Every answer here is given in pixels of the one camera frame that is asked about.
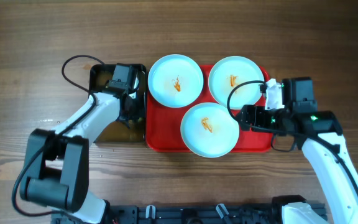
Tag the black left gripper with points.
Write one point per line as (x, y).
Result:
(139, 112)

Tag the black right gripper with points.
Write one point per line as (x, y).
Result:
(248, 111)

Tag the light blue plate bottom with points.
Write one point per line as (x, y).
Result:
(208, 130)

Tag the light blue plate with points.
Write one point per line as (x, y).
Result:
(238, 79)
(175, 81)
(208, 130)

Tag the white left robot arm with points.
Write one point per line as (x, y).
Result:
(56, 167)

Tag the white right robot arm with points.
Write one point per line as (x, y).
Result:
(291, 110)

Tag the black water tray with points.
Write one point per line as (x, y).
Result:
(117, 130)

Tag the red serving tray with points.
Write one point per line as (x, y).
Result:
(162, 130)

